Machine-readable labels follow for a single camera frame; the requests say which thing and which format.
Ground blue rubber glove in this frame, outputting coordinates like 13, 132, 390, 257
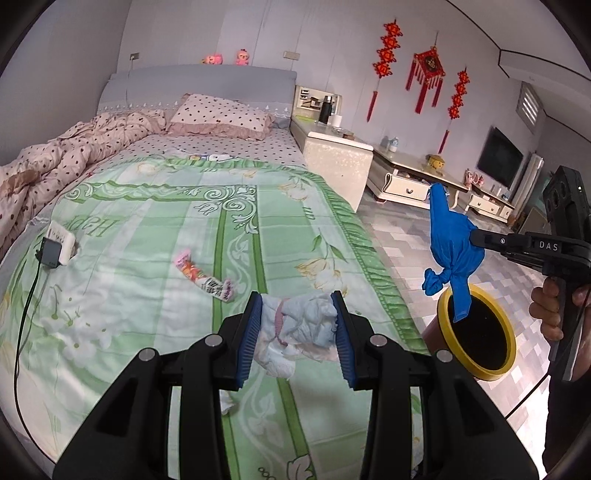
422, 182, 485, 324

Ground white TV cabinet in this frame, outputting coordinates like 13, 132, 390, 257
367, 147, 515, 223

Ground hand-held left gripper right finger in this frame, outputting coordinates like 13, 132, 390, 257
330, 290, 539, 480

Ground person's right hand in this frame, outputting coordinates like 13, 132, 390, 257
530, 277, 591, 342

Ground pink polka dot quilt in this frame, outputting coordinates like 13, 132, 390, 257
0, 110, 168, 259

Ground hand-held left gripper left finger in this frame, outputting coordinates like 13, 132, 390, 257
53, 291, 264, 480

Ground red string knot decoration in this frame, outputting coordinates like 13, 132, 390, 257
438, 68, 471, 154
367, 19, 403, 122

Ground pink snack wrapper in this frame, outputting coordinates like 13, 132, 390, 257
173, 249, 236, 303

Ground person's right forearm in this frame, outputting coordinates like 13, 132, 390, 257
567, 308, 591, 384

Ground white glossy nightstand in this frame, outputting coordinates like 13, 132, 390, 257
290, 85, 374, 212

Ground polka dot frilled pillow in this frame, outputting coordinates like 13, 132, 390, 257
166, 93, 276, 139

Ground white power strip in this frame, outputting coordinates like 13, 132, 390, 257
47, 220, 80, 265

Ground yellow rimmed brown bin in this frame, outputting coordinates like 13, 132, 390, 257
424, 284, 517, 381

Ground grey charger adapter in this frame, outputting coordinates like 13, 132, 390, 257
39, 237, 64, 267

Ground red diamond knot decoration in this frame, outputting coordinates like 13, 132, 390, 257
405, 46, 448, 114

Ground white standing air conditioner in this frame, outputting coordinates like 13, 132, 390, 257
522, 152, 546, 205

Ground polka dot bed sheet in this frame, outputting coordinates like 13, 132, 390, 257
92, 127, 308, 169

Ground black charger cable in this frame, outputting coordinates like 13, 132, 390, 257
13, 249, 45, 428

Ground person's dark trousers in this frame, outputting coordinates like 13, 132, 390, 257
544, 374, 591, 480

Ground grey bed headboard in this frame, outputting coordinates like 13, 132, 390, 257
97, 65, 296, 116

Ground white tissue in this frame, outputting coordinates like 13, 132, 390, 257
252, 293, 340, 381

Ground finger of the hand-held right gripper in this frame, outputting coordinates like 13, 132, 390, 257
502, 251, 549, 275
468, 229, 511, 253

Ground green floral blanket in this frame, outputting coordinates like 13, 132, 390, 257
0, 157, 430, 480

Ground black flat television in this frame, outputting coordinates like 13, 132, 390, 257
476, 127, 525, 189

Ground wall vent window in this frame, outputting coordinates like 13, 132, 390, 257
517, 83, 548, 136

